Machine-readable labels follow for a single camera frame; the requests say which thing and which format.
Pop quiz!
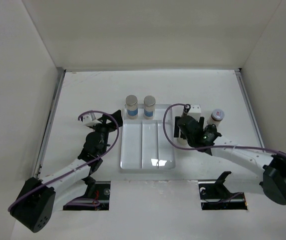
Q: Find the clear plastic organizer tray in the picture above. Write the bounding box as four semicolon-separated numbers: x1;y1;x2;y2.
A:
120;104;176;173

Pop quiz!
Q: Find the silver-lid blue-label shaker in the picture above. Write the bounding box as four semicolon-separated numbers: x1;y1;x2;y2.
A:
144;95;156;120
125;95;138;120

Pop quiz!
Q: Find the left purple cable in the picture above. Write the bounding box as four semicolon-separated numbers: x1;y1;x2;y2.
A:
7;109;120;213

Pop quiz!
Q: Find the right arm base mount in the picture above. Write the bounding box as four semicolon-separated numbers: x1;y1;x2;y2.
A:
198;171;247;211

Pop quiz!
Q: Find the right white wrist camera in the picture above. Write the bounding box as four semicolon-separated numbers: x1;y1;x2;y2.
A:
188;104;201;121

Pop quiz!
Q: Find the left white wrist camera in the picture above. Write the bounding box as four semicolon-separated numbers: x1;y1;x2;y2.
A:
78;113;97;126

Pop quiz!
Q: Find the purple cable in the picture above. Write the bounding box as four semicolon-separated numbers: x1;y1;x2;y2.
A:
7;109;120;213
163;102;286;190

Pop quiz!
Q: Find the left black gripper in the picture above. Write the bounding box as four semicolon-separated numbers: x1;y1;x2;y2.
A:
90;110;122;155

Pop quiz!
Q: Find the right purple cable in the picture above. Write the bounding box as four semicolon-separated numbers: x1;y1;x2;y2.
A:
163;102;286;190

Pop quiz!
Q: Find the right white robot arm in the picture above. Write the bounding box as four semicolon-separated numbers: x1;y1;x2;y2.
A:
174;115;286;205

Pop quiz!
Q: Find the black-lid tan spice jar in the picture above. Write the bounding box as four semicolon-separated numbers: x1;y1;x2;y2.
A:
207;124;217;133

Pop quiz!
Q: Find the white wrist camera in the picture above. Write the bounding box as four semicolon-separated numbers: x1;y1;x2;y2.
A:
78;113;97;126
188;104;201;121

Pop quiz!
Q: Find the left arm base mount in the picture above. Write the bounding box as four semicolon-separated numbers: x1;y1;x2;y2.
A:
63;176;111;211

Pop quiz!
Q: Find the red-label white-lid jar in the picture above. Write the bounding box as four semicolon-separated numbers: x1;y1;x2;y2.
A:
207;108;225;126

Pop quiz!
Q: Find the small black-lid spice bottle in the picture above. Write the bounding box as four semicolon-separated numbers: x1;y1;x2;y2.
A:
182;104;191;117

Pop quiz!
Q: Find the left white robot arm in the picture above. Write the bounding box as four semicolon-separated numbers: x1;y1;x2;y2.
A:
8;110;123;233

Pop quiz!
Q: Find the black-lid white spice jar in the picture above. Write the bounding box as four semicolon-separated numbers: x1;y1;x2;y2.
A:
177;137;187;145

